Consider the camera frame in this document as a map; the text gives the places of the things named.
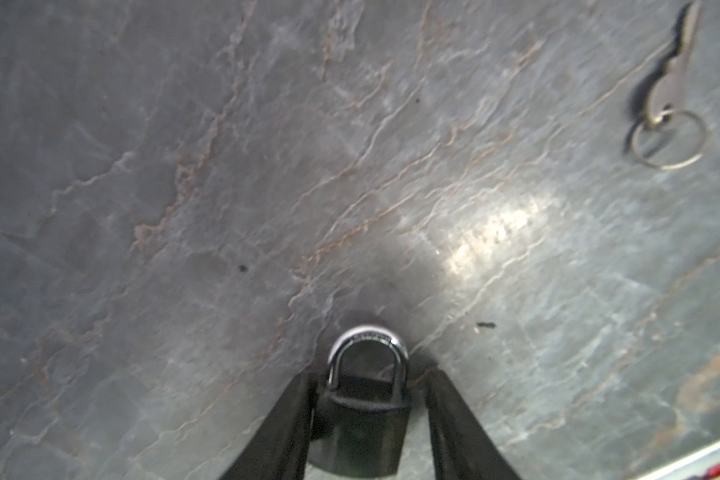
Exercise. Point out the dark grey padlock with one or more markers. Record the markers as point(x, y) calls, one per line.
point(359, 424)

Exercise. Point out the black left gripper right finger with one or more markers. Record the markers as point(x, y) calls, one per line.
point(461, 448)

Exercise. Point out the small silver key with ring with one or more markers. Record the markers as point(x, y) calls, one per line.
point(665, 101)

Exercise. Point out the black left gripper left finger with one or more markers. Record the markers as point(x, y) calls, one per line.
point(279, 448)

